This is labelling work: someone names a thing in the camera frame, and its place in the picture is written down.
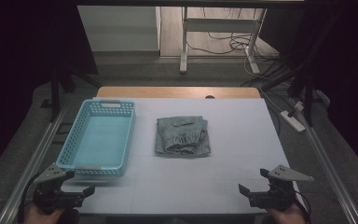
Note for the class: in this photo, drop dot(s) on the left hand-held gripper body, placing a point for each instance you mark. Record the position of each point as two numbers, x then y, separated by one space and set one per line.
51 196

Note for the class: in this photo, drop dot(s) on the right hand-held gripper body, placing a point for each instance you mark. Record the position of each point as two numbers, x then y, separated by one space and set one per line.
276 197

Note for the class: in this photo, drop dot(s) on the light blue plastic basket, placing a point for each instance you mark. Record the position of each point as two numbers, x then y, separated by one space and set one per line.
101 140

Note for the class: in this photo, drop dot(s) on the grey-green pants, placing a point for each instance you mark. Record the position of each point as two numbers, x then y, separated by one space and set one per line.
181 137

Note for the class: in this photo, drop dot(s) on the person's right hand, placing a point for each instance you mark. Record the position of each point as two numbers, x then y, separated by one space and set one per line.
287 217

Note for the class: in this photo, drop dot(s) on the person's left hand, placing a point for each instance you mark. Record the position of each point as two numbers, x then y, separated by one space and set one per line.
40 218

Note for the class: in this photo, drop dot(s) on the white table mat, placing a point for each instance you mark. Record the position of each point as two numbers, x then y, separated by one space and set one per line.
236 140

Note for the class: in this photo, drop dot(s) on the white power strip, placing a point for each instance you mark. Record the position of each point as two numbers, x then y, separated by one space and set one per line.
292 121

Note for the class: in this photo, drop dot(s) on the white plug adapter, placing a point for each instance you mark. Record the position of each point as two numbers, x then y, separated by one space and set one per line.
299 106

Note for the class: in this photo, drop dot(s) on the black metal stand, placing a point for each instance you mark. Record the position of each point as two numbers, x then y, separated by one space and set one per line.
55 93
307 93

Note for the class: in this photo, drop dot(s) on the black curtain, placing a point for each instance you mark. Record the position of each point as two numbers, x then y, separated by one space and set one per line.
18 62
351 77

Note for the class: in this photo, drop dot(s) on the wooden table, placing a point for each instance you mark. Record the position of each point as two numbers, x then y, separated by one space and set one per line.
167 92

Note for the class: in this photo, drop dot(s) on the aluminium rail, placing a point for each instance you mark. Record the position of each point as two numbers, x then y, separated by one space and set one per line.
329 168
28 174

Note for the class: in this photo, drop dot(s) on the white metal desk frame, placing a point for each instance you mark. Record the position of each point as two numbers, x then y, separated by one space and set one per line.
220 25

